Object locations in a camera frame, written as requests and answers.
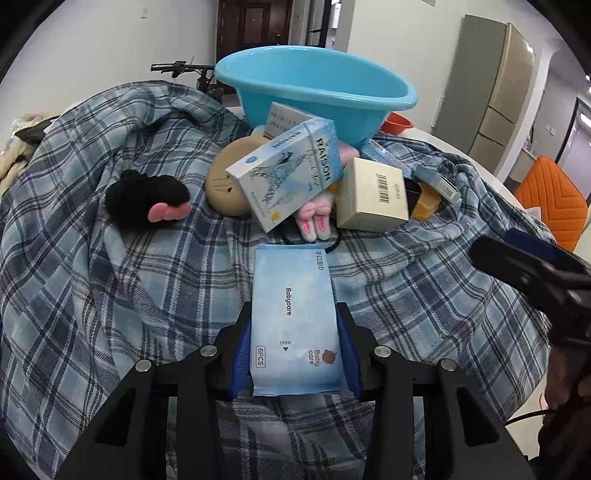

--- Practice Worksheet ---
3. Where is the blue Babycare wipes pack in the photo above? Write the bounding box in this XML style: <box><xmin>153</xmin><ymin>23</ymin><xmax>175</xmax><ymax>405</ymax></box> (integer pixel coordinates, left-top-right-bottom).
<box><xmin>249</xmin><ymin>245</ymin><xmax>342</xmax><ymax>397</ymax></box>

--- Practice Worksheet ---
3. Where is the light blue Raison box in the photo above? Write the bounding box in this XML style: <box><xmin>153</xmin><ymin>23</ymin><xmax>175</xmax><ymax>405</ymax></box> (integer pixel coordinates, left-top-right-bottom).
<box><xmin>226</xmin><ymin>117</ymin><xmax>342</xmax><ymax>232</ymax></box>

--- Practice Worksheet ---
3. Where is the person right hand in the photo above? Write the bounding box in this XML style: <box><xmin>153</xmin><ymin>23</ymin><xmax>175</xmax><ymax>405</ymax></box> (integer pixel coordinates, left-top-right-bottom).
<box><xmin>544</xmin><ymin>344</ymin><xmax>590</xmax><ymax>410</ymax></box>

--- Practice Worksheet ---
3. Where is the orange chair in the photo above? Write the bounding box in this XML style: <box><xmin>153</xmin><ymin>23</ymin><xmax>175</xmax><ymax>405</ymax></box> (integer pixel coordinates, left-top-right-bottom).
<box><xmin>514</xmin><ymin>156</ymin><xmax>588</xmax><ymax>252</ymax></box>

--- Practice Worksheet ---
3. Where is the grey blue barcode box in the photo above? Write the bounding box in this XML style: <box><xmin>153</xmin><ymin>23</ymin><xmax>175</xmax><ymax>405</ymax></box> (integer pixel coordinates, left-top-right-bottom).
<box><xmin>414</xmin><ymin>165</ymin><xmax>461</xmax><ymax>205</ymax></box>

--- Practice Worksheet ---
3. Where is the cream barcode box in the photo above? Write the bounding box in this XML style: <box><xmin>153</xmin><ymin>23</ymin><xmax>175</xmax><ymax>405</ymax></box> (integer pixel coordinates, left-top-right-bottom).
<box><xmin>335</xmin><ymin>158</ymin><xmax>409</xmax><ymax>233</ymax></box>

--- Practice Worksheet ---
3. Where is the grey beige refrigerator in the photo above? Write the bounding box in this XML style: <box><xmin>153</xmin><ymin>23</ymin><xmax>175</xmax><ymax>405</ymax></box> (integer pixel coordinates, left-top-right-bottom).
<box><xmin>432</xmin><ymin>15</ymin><xmax>535</xmax><ymax>173</ymax></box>

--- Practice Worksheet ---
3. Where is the red plastic bowl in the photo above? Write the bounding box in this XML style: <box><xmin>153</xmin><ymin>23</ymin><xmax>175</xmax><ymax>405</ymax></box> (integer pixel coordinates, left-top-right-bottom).
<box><xmin>380</xmin><ymin>112</ymin><xmax>414</xmax><ymax>136</ymax></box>

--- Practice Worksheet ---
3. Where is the pale blue patterned box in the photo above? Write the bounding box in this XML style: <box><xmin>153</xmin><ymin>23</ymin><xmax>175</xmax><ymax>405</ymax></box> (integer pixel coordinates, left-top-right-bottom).
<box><xmin>361</xmin><ymin>139</ymin><xmax>413</xmax><ymax>179</ymax></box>

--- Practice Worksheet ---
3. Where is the blue plaid cloth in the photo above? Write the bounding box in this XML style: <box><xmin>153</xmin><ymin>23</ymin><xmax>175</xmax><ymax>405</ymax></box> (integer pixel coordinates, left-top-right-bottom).
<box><xmin>1</xmin><ymin>81</ymin><xmax>550</xmax><ymax>479</ymax></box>

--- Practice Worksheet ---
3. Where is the black fluffy plush toy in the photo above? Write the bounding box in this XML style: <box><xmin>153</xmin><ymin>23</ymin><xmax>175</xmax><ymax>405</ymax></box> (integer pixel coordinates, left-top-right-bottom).
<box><xmin>104</xmin><ymin>170</ymin><xmax>191</xmax><ymax>233</ymax></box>

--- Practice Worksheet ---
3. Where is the blue plastic basin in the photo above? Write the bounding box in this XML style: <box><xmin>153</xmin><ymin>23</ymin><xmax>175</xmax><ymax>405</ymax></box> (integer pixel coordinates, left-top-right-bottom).
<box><xmin>214</xmin><ymin>45</ymin><xmax>418</xmax><ymax>146</ymax></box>

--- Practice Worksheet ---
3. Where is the tan round cat plush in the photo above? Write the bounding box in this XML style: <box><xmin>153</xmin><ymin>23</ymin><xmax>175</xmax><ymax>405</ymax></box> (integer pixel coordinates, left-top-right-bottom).
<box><xmin>204</xmin><ymin>136</ymin><xmax>267</xmax><ymax>217</ymax></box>

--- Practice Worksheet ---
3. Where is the white grey text box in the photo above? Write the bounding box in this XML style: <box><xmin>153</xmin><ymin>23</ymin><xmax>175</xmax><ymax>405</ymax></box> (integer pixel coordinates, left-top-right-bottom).
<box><xmin>263</xmin><ymin>102</ymin><xmax>312</xmax><ymax>139</ymax></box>

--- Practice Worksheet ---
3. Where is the black glass sliding door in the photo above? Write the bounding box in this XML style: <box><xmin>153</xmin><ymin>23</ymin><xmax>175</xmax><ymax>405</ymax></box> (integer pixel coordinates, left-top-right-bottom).
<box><xmin>304</xmin><ymin>0</ymin><xmax>342</xmax><ymax>49</ymax></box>

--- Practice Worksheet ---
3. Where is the black white furry fabric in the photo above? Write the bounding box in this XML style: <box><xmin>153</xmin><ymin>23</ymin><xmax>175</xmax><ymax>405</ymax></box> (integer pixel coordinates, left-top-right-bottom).
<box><xmin>1</xmin><ymin>114</ymin><xmax>57</xmax><ymax>195</ymax></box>

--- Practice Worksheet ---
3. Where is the black bicycle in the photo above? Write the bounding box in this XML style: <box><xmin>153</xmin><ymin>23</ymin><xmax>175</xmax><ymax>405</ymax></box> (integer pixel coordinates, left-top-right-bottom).
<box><xmin>149</xmin><ymin>57</ymin><xmax>235</xmax><ymax>107</ymax></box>

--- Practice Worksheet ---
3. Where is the dark brown door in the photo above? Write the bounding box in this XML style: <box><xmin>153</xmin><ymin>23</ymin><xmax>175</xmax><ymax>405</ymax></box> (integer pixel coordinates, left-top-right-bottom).
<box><xmin>215</xmin><ymin>0</ymin><xmax>293</xmax><ymax>61</ymax></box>

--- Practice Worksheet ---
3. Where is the pink bunny hair tie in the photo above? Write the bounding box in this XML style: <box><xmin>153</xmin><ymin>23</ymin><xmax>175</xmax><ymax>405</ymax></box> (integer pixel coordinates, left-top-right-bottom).
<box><xmin>280</xmin><ymin>188</ymin><xmax>343</xmax><ymax>252</ymax></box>

